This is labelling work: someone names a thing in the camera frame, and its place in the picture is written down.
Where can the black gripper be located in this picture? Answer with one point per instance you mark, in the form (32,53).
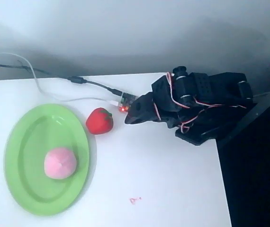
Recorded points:
(141,109)

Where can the pink toy peach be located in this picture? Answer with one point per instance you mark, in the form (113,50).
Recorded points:
(59,163)

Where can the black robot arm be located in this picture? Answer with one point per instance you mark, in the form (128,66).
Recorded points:
(213,99)

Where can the green oval plastic plate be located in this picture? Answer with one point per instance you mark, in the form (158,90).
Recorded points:
(30,132)

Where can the small controller circuit board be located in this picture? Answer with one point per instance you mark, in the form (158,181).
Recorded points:
(125,101)

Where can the red toy strawberry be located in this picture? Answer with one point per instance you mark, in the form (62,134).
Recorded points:
(99,121)

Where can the dark grey diagonal bar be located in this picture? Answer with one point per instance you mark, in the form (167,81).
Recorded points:
(248,118)

